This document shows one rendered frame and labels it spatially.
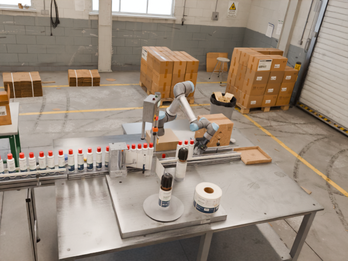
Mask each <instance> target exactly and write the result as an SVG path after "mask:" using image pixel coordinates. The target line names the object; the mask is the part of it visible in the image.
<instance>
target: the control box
mask: <svg viewBox="0 0 348 261"><path fill-rule="evenodd" d="M152 98H155V95H151V94H150V95H149V96H148V97H147V98H146V99H145V100H144V101H143V115H142V121H144V122H148V123H154V121H155V119H154V118H155V117H156V116H159V112H160V111H159V112H158V113H156V110H157V109H158V108H157V102H158V101H159V100H160V97H159V96H158V98H155V101H153V100H152ZM159 106H160V105H159Z"/></svg>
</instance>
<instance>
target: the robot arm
mask: <svg viewBox="0 0 348 261"><path fill-rule="evenodd" d="M193 91H194V85H193V83H192V82H191V81H186V82H180V83H177V84H176V85H175V86H174V89H173V94H174V96H175V98H174V100H173V102H172V103H171V105H170V107H168V108H167V109H166V111H164V112H163V111H159V119H158V132H157V135H158V136H163V135H164V134H165V130H164V123H167V122H170V121H173V120H175V119H176V117H177V110H178V108H179V107H180V106H181V107H182V109H183V111H184V113H185V115H186V117H187V119H188V120H189V122H190V130H191V131H193V132H194V131H197V130H199V129H202V128H205V129H207V131H206V132H205V134H204V136H203V137H202V138H196V139H195V140H196V141H197V143H196V144H195V145H194V150H193V155H195V154H198V155H199V154H200V150H203V151H205V149H207V146H206V145H207V143H208V142H210V139H211V138H212V137H213V135H214V134H215V133H216V131H217V130H218V129H219V126H218V125H217V124H216V123H214V122H213V123H211V122H210V121H208V120H207V119H206V118H204V117H202V118H200V120H199V121H198V120H197V118H196V116H195V115H194V113H193V111H192V109H191V107H190V105H189V103H188V101H187V100H186V97H188V95H189V94H190V93H192V92H193Z"/></svg>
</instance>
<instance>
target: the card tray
mask: <svg viewBox="0 0 348 261"><path fill-rule="evenodd" d="M234 151H236V152H237V153H241V155H240V156H241V160H242V161H243V162H244V163H245V164H246V165H249V164H258V163H267V162H271V161H272V158H271V157H270V156H269V155H268V154H267V153H266V152H264V151H263V150H262V149H261V148H260V147H259V146H252V147H241V148H234Z"/></svg>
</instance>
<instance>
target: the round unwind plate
mask: <svg viewBox="0 0 348 261"><path fill-rule="evenodd" d="M158 199H159V193H158V194H153V195H151V196H149V197H148V198H147V199H146V200H145V201H144V203H143V209H144V211H145V213H146V214H147V215H148V216H149V217H151V218H153V219H155V220H158V221H165V222H166V221H173V220H176V219H178V218H179V217H180V216H181V215H182V214H183V212H184V205H183V203H182V201H181V200H180V199H178V198H177V197H175V196H173V195H171V199H170V207H169V209H168V210H161V209H159V208H158Z"/></svg>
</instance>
